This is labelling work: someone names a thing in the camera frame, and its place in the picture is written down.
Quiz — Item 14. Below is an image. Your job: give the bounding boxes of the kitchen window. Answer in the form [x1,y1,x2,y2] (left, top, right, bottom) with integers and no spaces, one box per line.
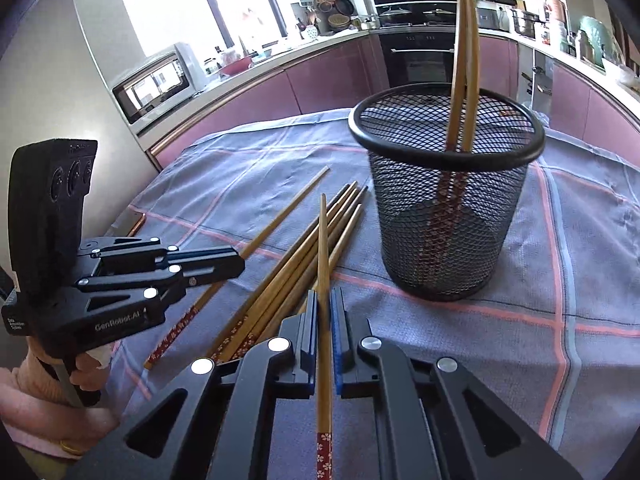
[117,0,291,58]

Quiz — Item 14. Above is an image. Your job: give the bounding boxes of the silver toaster oven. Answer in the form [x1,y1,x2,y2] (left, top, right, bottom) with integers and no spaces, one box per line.
[111,42,208,126]

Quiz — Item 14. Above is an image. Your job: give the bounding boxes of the black built-in oven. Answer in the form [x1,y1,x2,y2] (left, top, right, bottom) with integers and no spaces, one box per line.
[377,30,521,93]

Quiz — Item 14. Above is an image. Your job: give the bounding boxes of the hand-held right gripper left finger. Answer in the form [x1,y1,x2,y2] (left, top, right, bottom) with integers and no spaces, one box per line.
[65,289,321,480]

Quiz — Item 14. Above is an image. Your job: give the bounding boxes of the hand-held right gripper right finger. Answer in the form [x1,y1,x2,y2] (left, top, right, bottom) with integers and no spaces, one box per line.
[330,289,583,480]

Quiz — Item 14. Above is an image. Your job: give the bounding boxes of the black mesh utensil holder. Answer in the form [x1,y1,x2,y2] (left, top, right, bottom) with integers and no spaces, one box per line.
[348,87,547,302]

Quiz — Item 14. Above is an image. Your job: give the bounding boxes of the pink kitchen cabinets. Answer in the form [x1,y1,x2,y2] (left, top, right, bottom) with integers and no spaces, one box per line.
[147,35,391,171]
[510,40,640,156]

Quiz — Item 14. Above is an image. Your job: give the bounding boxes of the red bowl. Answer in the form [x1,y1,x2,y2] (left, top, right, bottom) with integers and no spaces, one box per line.
[220,55,253,76]

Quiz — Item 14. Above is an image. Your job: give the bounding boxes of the green glass container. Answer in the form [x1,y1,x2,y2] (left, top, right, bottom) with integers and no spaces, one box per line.
[577,15,618,66]

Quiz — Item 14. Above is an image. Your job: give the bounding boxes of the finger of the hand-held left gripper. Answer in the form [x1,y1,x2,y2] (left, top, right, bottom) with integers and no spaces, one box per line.
[75,255,247,311]
[77,236,239,273]

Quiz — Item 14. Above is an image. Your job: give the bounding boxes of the copper coloured kettle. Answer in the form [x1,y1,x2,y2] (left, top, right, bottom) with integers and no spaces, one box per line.
[544,0,568,28]

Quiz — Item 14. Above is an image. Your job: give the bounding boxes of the black wok with lid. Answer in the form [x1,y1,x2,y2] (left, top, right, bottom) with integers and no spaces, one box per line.
[422,7,458,25]

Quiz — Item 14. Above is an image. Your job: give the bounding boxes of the black pot with glass lid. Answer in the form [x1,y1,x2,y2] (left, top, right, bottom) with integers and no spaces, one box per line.
[378,6,413,25]

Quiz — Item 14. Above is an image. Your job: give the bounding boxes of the person's left forearm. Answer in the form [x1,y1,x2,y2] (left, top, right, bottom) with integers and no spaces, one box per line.
[0,365,121,461]

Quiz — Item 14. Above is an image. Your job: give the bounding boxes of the blue plaid tablecloth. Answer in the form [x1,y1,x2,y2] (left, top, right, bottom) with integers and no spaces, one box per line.
[107,105,640,480]

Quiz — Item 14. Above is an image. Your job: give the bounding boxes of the stainless steel pot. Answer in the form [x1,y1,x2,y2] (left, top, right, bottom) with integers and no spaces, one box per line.
[510,7,541,36]

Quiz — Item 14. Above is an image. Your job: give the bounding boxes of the person's left hand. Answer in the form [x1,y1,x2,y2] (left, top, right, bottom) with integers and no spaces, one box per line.
[20,335,115,411]

